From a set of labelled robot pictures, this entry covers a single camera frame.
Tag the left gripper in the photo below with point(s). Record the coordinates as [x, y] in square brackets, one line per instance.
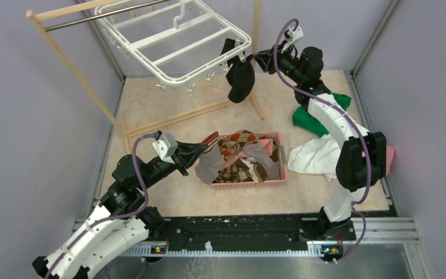
[185, 154]

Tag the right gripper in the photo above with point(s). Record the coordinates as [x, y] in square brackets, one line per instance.
[266, 60]

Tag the black sock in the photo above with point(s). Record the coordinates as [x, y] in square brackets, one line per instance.
[241, 78]
[229, 45]

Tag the white clip hanger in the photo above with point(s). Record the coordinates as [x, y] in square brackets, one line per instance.
[179, 66]

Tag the grey orange striped sock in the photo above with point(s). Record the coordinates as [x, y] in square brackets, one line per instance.
[210, 161]

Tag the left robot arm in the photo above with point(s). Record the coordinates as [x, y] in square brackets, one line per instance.
[122, 217]

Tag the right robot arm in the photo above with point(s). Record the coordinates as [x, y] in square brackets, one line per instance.
[362, 158]

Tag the brown striped sock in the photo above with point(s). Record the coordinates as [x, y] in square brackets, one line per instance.
[241, 173]

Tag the wooden drying rack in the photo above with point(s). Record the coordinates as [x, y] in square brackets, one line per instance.
[192, 14]

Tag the green cloth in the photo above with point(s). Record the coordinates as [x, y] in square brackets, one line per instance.
[301, 118]

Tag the grey cloth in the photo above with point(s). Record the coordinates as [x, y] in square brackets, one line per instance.
[263, 159]

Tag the pink plastic basket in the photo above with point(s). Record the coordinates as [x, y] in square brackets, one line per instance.
[250, 160]

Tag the white cloth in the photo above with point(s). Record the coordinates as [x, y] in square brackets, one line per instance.
[316, 157]

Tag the pink cloth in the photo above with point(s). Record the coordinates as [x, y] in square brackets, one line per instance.
[390, 151]

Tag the metal rack rod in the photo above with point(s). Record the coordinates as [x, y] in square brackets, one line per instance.
[96, 17]

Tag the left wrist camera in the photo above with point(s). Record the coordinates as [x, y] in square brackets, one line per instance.
[165, 146]

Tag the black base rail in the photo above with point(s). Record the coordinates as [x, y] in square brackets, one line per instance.
[251, 233]

